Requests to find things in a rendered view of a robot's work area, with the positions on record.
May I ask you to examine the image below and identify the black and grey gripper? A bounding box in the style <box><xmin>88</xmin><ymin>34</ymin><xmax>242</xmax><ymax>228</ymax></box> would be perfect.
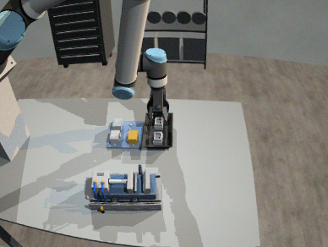
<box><xmin>147</xmin><ymin>86</ymin><xmax>169</xmax><ymax>121</ymax></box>

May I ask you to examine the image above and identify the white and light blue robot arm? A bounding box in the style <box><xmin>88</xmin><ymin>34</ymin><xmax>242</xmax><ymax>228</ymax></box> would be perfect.
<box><xmin>0</xmin><ymin>0</ymin><xmax>167</xmax><ymax>113</ymax></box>

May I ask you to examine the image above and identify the yellow rectangular block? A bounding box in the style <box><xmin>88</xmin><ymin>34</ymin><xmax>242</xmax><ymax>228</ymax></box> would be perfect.
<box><xmin>128</xmin><ymin>130</ymin><xmax>139</xmax><ymax>145</ymax></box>

